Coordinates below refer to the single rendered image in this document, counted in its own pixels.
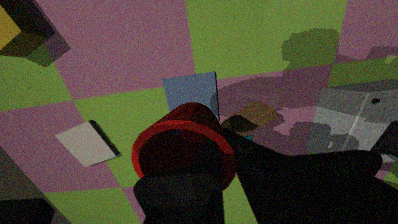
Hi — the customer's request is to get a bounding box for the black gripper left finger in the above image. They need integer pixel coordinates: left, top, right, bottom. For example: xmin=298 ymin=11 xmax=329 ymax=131
xmin=133 ymin=138 xmax=225 ymax=224

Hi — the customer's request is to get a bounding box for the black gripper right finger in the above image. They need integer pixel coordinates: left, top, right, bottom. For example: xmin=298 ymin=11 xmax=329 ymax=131
xmin=223 ymin=128 xmax=383 ymax=224

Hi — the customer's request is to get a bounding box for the dark red cup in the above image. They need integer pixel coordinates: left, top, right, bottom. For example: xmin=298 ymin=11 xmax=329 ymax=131
xmin=131 ymin=102 xmax=237 ymax=191

